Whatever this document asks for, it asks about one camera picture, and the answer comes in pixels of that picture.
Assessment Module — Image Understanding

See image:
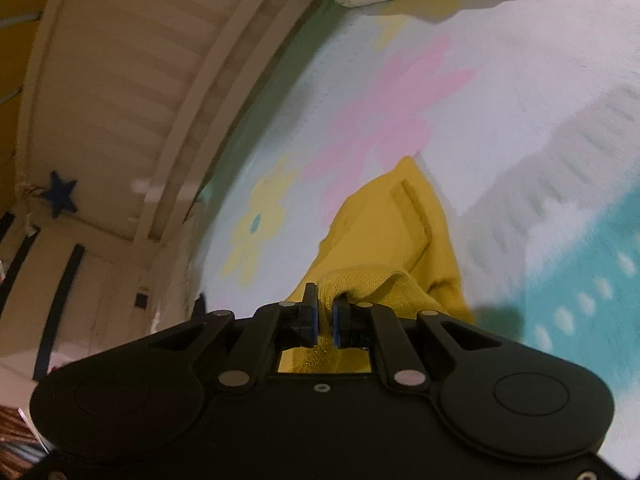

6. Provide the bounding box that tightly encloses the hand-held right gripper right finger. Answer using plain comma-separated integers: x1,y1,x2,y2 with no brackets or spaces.
331,295,502,391

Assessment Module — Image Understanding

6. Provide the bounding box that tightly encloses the yellow long-sleeved shirt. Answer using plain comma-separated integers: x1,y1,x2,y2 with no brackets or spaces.
277,156,476,375

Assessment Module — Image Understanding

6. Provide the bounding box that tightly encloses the striped cloth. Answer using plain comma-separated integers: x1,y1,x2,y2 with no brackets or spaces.
0,406,47,467

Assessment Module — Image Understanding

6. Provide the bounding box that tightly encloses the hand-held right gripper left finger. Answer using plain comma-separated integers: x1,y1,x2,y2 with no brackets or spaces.
149,282,321,390

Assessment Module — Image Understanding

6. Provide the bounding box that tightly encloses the wooden headboard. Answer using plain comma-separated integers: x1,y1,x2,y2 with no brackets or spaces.
15,0,332,252

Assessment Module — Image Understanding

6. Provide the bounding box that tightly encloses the flower-print bed sheet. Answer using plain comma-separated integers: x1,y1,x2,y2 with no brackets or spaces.
192,0,640,476

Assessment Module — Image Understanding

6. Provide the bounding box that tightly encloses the blue star sticker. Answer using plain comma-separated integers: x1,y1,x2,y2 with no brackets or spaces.
40,170,79,219

